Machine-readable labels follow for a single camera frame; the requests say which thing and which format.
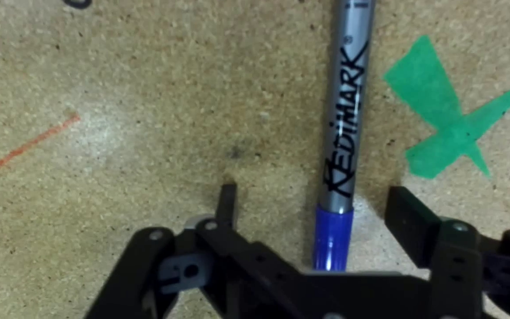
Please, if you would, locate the blue capped grey marker pen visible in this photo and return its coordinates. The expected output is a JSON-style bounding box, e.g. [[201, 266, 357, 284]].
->
[[311, 0, 378, 273]]

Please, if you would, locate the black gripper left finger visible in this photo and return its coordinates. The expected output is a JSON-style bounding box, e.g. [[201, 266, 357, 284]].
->
[[82, 181, 304, 319]]

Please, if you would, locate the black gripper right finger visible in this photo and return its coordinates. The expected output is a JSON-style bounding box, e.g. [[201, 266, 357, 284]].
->
[[384, 184, 510, 319]]

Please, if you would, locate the cross-shaped green tape mark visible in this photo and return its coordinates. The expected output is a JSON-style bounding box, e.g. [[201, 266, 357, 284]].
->
[[382, 34, 510, 181]]

